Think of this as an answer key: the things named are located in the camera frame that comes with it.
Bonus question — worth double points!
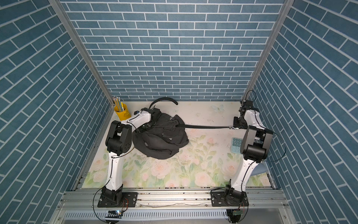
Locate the black leather belt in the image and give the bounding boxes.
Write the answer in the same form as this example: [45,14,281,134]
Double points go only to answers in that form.
[149,97,243,130]

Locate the black trousers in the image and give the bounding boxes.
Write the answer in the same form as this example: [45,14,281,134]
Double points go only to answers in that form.
[132,113,189,160]

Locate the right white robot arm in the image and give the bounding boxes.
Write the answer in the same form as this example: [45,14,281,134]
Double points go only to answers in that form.
[210,100,274,207]

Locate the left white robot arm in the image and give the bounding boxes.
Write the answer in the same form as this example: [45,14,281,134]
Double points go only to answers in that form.
[98,108,161,208]

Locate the teal calculator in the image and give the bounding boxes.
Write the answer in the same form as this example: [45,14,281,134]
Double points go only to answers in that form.
[231,137,242,154]

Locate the yellow pen cup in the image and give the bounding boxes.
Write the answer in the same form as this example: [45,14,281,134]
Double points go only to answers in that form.
[114,103,131,121]

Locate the pens in cup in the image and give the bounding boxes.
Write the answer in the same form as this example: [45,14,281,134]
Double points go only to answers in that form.
[113,97,124,112]

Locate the blue grey pad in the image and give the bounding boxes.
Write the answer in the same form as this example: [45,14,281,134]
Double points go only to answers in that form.
[250,163,268,176]

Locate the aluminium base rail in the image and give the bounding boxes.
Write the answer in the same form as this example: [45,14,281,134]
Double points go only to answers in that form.
[58,188,289,210]

